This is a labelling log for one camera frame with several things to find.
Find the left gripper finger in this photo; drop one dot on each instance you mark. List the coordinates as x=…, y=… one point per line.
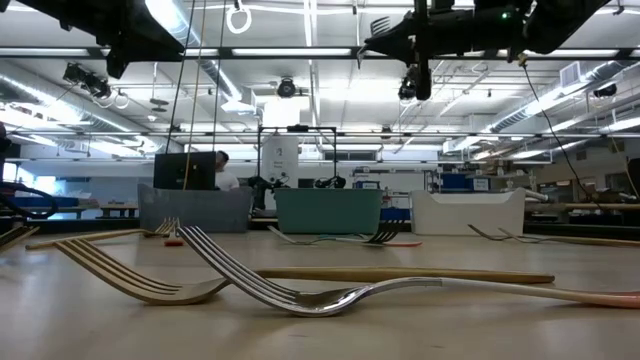
x=160, y=45

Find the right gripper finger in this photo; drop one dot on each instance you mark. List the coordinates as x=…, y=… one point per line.
x=395, y=52
x=402, y=32

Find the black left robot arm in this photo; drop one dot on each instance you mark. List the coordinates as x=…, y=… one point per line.
x=45, y=7

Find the black background robot arm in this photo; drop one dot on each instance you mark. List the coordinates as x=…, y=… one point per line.
x=260, y=192
x=330, y=183

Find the white air vent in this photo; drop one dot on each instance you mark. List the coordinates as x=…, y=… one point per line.
x=570, y=75

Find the black monitor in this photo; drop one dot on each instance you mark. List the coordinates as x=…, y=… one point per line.
x=170, y=170

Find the small blue box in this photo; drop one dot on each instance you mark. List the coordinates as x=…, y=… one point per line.
x=366, y=184

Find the blue crate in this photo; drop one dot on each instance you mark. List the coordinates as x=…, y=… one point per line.
x=457, y=181

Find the person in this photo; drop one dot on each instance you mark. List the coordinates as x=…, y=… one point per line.
x=226, y=180

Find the black ceiling fixture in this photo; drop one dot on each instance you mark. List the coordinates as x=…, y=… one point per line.
x=605, y=91

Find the white panel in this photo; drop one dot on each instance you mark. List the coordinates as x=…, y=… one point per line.
x=280, y=160

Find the blue bin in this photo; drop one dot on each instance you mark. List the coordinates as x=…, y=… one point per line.
x=395, y=214

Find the wooden background table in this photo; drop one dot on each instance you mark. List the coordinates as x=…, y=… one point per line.
x=119, y=206

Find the grey plastic bin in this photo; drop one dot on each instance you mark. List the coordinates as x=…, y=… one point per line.
x=200, y=210

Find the teal plastic bin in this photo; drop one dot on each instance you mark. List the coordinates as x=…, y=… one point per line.
x=327, y=210

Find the white plastic bin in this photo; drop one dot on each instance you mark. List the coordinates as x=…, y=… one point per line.
x=465, y=215

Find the blue bench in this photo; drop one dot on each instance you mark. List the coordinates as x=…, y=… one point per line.
x=75, y=202

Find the white pipe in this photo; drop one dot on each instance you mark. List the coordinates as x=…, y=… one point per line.
x=537, y=195

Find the long wooden rod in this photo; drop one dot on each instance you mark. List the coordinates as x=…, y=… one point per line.
x=575, y=206

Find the black overhead camera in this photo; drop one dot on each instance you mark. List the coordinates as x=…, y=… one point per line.
x=406, y=90

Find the black ceiling camera rig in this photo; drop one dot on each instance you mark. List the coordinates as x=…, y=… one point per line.
x=87, y=80

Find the silver air duct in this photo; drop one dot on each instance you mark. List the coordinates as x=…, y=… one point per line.
x=50, y=100
x=220, y=75
x=550, y=95

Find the round black ceiling camera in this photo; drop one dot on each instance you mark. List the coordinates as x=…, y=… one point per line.
x=286, y=88

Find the black background station frame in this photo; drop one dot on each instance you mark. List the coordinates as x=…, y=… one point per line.
x=297, y=128

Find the black overhead frame beam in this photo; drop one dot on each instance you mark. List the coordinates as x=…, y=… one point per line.
x=625, y=53

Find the black table frame rail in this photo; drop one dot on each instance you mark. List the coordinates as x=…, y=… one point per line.
x=600, y=229

